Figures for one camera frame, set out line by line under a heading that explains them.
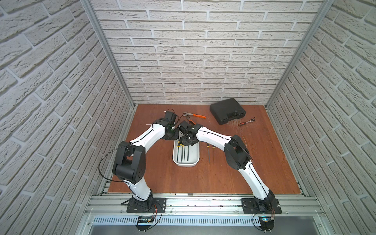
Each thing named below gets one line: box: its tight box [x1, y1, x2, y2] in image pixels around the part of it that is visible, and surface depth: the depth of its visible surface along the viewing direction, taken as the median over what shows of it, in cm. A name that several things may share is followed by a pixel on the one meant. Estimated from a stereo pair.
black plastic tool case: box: [209, 97, 247, 125], surface depth 113 cm
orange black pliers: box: [182, 111, 207, 119], surface depth 115 cm
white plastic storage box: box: [172, 138, 201, 167], surface depth 93 cm
